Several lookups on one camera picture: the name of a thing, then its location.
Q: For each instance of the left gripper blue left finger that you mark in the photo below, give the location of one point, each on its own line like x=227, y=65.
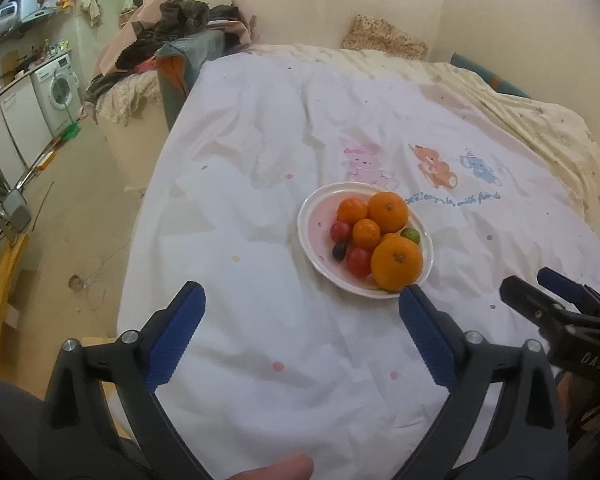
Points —
x=102, y=418

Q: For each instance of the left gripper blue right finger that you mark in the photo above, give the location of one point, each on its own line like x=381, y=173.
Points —
x=526, y=438

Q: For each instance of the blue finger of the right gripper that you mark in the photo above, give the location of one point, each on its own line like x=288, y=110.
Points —
x=531, y=303
x=564, y=284

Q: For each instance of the large orange with stem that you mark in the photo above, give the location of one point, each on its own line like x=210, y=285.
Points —
x=396, y=263

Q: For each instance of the large smooth orange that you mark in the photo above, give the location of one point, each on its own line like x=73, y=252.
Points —
x=389, y=211

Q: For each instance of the red cherry tomato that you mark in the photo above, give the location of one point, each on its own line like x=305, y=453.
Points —
x=359, y=262
x=341, y=232

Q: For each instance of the dark purple grape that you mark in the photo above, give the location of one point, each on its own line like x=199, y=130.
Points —
x=339, y=251

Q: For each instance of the small mandarin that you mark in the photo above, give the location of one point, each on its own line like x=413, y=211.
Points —
x=351, y=210

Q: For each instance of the medium mandarin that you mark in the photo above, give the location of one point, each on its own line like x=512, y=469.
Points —
x=388, y=236

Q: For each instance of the person's hand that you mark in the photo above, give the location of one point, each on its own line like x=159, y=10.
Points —
x=295, y=467

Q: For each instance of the cream floral blanket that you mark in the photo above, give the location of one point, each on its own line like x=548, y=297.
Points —
x=556, y=134

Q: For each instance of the pink strawberry-shaped bowl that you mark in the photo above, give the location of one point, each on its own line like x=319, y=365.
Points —
x=319, y=212

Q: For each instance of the broom with green head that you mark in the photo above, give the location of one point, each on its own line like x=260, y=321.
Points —
x=49, y=154

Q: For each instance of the white kitchen cabinet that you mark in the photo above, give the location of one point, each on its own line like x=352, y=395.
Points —
x=24, y=134

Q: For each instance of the floral pillow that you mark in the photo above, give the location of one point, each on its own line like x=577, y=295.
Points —
x=374, y=33

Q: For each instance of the white washing machine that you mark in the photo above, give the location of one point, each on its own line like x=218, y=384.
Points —
x=57, y=88

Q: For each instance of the pile of clothes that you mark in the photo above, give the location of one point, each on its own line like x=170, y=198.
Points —
x=158, y=54

